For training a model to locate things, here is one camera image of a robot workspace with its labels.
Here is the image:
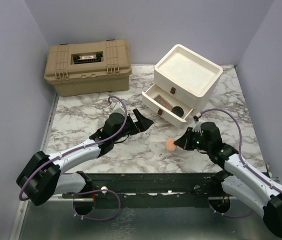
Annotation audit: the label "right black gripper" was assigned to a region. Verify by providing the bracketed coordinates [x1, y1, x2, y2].
[174, 126, 211, 152]

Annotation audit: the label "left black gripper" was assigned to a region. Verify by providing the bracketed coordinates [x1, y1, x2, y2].
[113, 109, 153, 143]

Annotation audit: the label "orange makeup sponge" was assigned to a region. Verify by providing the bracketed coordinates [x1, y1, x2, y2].
[165, 138, 177, 152]

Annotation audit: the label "brown eyeshadow palette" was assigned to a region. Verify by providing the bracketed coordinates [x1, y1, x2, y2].
[154, 94, 173, 111]

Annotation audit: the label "black round compact jar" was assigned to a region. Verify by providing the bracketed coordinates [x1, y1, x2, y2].
[171, 106, 184, 118]

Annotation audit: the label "cream drawer organizer cabinet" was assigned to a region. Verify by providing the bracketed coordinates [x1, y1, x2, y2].
[154, 44, 223, 112]

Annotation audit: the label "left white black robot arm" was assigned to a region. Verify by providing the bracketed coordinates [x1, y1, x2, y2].
[16, 108, 154, 206]

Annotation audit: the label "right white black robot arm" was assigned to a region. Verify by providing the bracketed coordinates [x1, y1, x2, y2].
[174, 122, 282, 238]

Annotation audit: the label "tan plastic toolbox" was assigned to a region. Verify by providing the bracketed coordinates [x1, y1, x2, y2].
[44, 39, 132, 97]

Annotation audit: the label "black mounting rail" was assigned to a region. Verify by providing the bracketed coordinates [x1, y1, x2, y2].
[62, 170, 229, 209]

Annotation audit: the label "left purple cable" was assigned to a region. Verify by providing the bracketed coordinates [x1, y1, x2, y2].
[18, 96, 128, 222]

